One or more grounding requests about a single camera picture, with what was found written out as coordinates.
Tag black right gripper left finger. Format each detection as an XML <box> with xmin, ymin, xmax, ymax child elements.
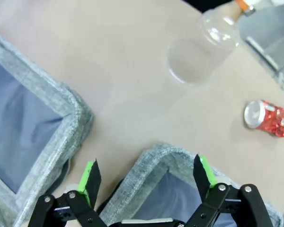
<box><xmin>30</xmin><ymin>157</ymin><xmax>120</xmax><ymax>227</ymax></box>

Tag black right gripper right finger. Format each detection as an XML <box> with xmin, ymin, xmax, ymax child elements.
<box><xmin>179</xmin><ymin>154</ymin><xmax>275</xmax><ymax>227</ymax></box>

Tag crushed red soda can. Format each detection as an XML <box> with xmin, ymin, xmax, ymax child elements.
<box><xmin>243</xmin><ymin>99</ymin><xmax>284</xmax><ymax>138</ymax></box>

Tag person's left hand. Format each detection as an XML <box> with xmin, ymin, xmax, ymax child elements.
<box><xmin>223</xmin><ymin>3</ymin><xmax>243</xmax><ymax>22</ymax></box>

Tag grey fabric basket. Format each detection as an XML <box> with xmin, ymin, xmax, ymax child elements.
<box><xmin>98</xmin><ymin>143</ymin><xmax>284</xmax><ymax>227</ymax></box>
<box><xmin>0</xmin><ymin>29</ymin><xmax>94</xmax><ymax>227</ymax></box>

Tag white desk with grey panel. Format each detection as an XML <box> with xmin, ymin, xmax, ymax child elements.
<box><xmin>245</xmin><ymin>9</ymin><xmax>284</xmax><ymax>90</ymax></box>

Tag person's black trousers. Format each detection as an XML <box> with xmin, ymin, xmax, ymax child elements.
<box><xmin>181</xmin><ymin>0</ymin><xmax>235</xmax><ymax>13</ymax></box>

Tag orange wristwatch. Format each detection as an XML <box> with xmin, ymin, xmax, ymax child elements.
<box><xmin>235</xmin><ymin>0</ymin><xmax>256</xmax><ymax>17</ymax></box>

